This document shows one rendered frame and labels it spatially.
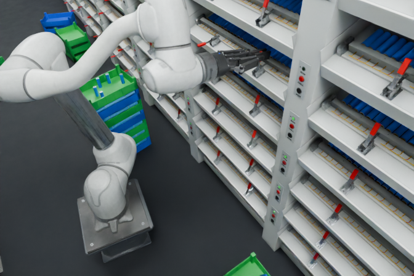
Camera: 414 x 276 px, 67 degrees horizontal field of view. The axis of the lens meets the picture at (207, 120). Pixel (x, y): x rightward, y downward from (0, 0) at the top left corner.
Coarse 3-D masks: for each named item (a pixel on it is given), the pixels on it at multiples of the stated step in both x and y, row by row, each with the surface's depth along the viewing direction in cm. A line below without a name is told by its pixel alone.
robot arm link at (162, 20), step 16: (160, 0) 79; (176, 0) 80; (128, 16) 85; (144, 16) 81; (160, 16) 80; (176, 16) 80; (112, 32) 87; (128, 32) 86; (144, 32) 82; (160, 32) 81; (176, 32) 81; (96, 48) 89; (112, 48) 90; (80, 64) 92; (96, 64) 92; (32, 80) 95; (48, 80) 95; (64, 80) 94; (80, 80) 94; (32, 96) 97; (48, 96) 99
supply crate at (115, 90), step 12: (108, 72) 187; (120, 72) 191; (84, 84) 180; (96, 84) 185; (108, 84) 186; (120, 84) 185; (132, 84) 179; (108, 96) 171; (120, 96) 177; (96, 108) 170
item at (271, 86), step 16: (192, 16) 135; (208, 16) 139; (192, 32) 136; (208, 48) 129; (224, 48) 124; (240, 48) 121; (256, 80) 110; (272, 80) 107; (288, 80) 105; (272, 96) 106
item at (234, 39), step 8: (208, 24) 132; (216, 32) 130; (224, 32) 126; (224, 40) 125; (232, 40) 122; (240, 40) 120; (248, 48) 116; (272, 64) 109; (280, 64) 107; (280, 72) 108; (288, 72) 104
